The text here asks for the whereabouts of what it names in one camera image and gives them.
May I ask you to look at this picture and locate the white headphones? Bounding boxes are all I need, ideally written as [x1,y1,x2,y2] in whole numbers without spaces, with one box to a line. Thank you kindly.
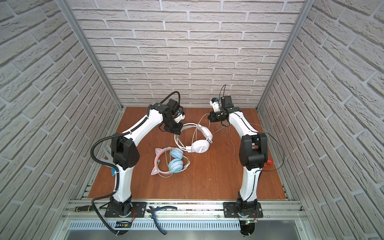
[174,123,213,154]

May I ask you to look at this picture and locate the pink blue cat-ear headphones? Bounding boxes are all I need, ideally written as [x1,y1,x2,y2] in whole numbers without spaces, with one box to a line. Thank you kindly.
[151,147,191,178]

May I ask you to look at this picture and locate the green headphone cable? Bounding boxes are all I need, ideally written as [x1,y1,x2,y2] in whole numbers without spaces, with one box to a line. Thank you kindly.
[156,149,190,178]

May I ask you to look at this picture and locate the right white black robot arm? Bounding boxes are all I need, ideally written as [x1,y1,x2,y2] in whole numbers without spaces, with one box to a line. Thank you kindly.
[208,96,268,215]

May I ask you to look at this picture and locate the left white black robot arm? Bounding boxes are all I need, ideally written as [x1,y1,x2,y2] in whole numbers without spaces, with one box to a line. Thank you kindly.
[110,99,185,216]

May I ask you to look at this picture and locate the red small object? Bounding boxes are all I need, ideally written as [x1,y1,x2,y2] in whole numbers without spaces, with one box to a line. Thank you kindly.
[264,159,274,167]

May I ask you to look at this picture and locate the black yellow screwdriver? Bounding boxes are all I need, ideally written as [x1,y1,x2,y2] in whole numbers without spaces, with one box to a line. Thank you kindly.
[75,205,94,213]

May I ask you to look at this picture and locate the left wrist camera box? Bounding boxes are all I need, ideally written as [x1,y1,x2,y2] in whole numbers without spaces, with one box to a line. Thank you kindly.
[174,110,185,123]

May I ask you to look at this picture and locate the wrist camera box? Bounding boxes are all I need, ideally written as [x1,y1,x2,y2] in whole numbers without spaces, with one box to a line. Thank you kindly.
[174,110,185,123]
[210,98,221,113]

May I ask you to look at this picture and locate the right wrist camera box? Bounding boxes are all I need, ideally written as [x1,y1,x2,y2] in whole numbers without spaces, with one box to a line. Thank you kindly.
[210,98,221,113]

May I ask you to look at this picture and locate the black corrugated cable conduit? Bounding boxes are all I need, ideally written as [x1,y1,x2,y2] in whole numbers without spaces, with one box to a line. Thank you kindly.
[90,91,181,236]

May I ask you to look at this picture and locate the blue handled pliers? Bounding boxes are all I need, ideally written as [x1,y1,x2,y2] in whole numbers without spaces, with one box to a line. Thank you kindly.
[146,205,178,236]

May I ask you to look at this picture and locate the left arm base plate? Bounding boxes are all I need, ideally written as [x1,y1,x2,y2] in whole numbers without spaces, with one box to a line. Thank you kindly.
[104,202,147,218]

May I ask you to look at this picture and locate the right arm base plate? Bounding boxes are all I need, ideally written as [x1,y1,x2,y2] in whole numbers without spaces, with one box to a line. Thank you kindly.
[223,200,264,219]

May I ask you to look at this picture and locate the aluminium front rail frame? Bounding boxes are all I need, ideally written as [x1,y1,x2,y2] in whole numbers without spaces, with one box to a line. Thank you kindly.
[58,199,310,232]

